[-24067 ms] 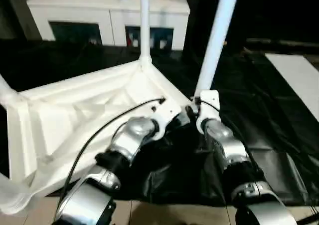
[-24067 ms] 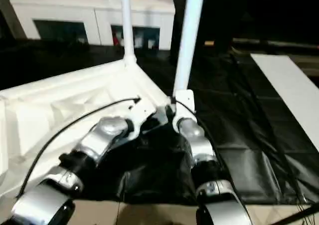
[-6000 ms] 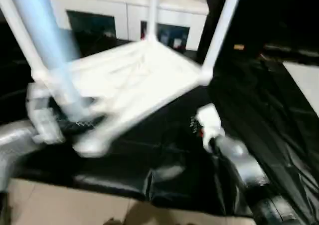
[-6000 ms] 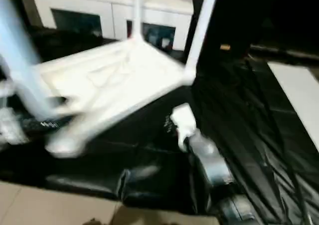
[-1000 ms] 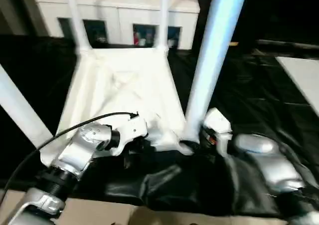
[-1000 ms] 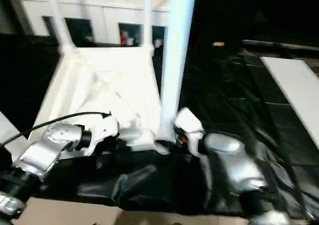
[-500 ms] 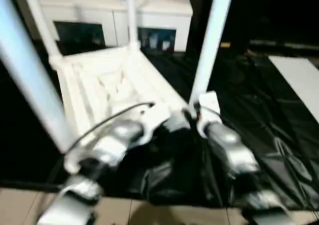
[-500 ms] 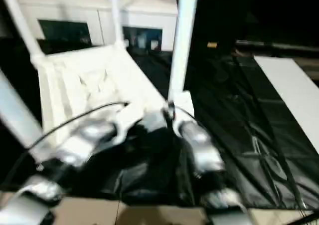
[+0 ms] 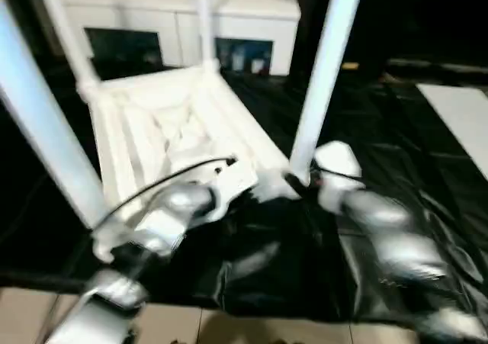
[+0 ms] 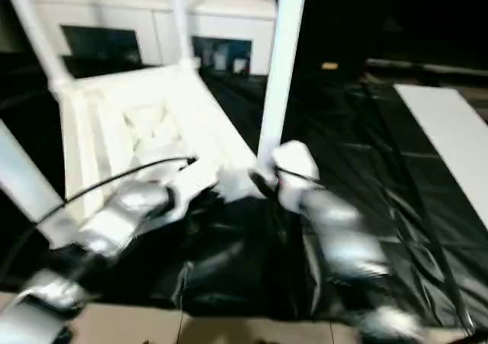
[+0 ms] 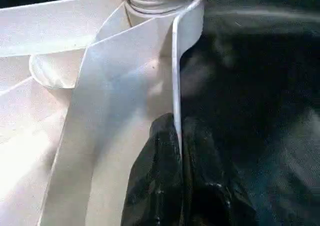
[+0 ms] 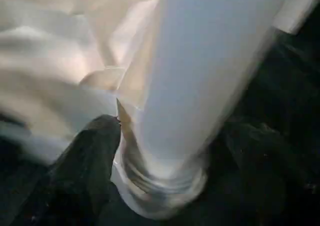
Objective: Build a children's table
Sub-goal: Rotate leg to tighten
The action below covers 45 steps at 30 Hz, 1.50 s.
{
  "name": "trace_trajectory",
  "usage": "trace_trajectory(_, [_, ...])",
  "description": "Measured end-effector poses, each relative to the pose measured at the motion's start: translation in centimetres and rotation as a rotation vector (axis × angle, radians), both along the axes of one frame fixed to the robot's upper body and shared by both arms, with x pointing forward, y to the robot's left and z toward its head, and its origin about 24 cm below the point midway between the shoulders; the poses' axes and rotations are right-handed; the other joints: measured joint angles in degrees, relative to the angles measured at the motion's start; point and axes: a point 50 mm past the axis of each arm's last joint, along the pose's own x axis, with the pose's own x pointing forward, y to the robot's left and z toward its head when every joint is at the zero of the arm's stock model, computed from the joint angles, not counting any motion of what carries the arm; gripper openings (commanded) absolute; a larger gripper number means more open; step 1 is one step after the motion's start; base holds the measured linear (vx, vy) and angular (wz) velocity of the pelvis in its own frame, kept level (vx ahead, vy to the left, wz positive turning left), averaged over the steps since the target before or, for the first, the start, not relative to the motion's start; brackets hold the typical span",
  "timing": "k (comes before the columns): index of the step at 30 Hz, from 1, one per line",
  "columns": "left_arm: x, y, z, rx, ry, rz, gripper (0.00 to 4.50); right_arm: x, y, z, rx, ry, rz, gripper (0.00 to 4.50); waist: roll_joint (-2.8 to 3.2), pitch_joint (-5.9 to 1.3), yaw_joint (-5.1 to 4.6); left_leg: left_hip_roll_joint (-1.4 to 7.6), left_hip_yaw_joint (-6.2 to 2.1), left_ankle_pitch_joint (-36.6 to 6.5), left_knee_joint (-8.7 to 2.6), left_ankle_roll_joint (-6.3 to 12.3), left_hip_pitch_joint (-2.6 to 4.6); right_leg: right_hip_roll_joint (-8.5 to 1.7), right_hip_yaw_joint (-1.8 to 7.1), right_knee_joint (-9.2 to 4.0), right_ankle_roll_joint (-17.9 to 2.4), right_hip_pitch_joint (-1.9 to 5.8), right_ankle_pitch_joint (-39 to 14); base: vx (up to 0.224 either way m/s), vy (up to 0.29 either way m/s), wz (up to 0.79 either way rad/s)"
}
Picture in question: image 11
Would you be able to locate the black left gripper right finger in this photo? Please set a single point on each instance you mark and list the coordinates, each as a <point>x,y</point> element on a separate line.
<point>212,191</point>

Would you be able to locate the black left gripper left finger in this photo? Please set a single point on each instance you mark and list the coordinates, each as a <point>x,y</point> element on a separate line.
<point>157,176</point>

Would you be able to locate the white plastic table top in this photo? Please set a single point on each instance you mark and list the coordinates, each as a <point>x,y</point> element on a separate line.
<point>75,110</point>

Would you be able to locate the black mat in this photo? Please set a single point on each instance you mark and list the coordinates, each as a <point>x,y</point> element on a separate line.
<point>262,110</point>

